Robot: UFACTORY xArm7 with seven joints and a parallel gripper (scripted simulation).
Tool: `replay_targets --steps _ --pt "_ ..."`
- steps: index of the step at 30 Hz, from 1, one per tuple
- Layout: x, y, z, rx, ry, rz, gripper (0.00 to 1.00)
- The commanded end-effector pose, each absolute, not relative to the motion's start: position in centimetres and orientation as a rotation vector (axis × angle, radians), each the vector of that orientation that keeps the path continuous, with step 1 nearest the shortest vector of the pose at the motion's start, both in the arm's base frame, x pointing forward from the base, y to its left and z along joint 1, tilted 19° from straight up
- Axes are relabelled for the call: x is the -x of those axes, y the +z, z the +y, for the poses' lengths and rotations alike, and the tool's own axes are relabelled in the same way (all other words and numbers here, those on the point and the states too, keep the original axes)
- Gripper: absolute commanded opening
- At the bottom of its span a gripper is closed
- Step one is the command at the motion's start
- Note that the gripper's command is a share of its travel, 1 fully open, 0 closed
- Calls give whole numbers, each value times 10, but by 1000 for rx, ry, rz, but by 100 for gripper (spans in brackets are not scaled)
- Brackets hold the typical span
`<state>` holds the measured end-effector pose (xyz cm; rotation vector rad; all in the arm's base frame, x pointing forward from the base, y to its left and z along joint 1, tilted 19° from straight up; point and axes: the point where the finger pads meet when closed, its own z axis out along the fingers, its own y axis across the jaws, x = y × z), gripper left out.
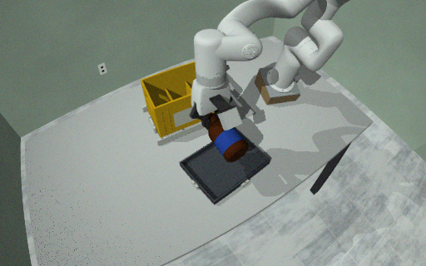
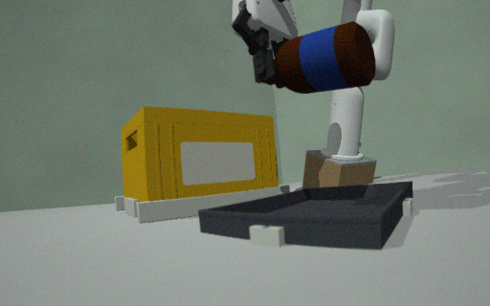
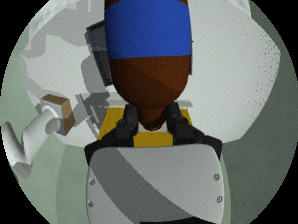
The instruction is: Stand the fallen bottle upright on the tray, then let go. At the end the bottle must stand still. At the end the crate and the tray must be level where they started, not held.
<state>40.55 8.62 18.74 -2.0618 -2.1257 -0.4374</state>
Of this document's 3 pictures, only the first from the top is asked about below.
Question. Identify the brown bottle with blue label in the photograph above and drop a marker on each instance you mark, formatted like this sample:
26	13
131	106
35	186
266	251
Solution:
229	143

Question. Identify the yellow crate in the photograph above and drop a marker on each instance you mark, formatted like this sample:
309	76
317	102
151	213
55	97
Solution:
171	112

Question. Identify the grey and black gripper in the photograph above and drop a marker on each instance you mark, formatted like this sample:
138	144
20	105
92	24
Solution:
203	106

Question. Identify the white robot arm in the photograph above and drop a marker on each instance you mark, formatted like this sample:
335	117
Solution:
234	41

